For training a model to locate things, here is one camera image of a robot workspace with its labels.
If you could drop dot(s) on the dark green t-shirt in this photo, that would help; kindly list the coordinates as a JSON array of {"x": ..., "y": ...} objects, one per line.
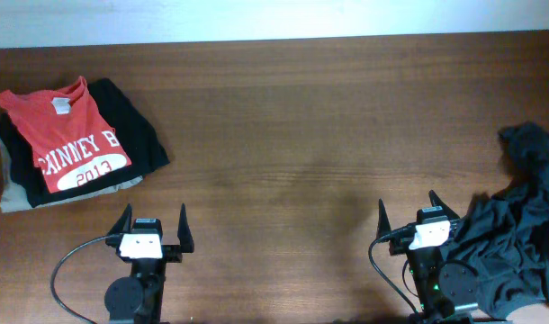
[{"x": 506, "y": 238}]

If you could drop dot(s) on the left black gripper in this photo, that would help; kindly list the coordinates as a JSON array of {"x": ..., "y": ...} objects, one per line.
[{"x": 172, "y": 251}]

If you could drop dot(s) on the beige folded t-shirt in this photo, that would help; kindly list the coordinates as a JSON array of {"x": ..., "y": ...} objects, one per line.
[{"x": 14, "y": 196}]

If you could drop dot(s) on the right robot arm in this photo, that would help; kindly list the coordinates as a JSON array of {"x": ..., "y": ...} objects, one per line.
[{"x": 445, "y": 288}]

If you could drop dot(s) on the black folded t-shirt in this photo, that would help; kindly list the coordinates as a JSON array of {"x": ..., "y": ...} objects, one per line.
[{"x": 136, "y": 135}]

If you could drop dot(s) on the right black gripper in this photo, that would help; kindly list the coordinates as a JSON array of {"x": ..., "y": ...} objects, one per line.
[{"x": 399, "y": 243}]

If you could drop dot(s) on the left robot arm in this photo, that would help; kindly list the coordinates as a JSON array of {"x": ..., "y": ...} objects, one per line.
[{"x": 138, "y": 297}]

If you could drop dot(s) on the red folded t-shirt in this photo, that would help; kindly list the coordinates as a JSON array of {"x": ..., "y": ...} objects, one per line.
[{"x": 71, "y": 143}]

